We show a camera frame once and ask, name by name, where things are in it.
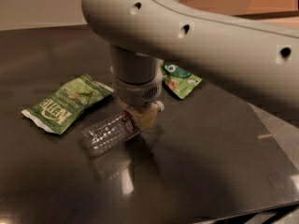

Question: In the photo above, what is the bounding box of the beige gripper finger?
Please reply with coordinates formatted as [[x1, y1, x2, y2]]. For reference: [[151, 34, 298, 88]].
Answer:
[[132, 103, 161, 131]]

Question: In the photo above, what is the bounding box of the clear plastic water bottle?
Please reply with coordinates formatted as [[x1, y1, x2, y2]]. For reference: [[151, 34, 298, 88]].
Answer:
[[82, 101, 164, 157]]

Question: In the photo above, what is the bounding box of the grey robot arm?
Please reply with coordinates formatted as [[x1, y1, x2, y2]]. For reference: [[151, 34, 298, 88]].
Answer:
[[81, 0, 299, 126]]

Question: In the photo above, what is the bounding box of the green snack bag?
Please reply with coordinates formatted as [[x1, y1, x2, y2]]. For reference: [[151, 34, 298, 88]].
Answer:
[[160, 62, 202, 99]]

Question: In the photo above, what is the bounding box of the green Kettle chips bag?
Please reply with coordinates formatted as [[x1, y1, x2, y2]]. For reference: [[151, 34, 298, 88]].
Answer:
[[21, 75, 114, 135]]

